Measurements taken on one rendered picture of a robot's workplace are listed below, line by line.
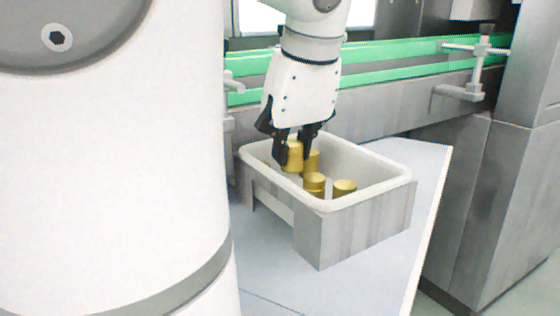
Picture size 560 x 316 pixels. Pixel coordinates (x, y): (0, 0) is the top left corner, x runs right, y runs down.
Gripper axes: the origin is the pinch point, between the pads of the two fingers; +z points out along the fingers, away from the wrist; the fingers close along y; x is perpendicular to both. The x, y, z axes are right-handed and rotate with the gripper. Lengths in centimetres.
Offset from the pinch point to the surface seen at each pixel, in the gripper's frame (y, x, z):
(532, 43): -74, -7, -9
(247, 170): 6.8, -0.9, 3.1
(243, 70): 1.0, -15.8, -5.9
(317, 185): -0.5, 6.9, 2.1
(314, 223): 6.3, 14.9, -0.8
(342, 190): -2.1, 10.3, 0.8
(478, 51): -53, -8, -9
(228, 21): -3.9, -33.4, -8.4
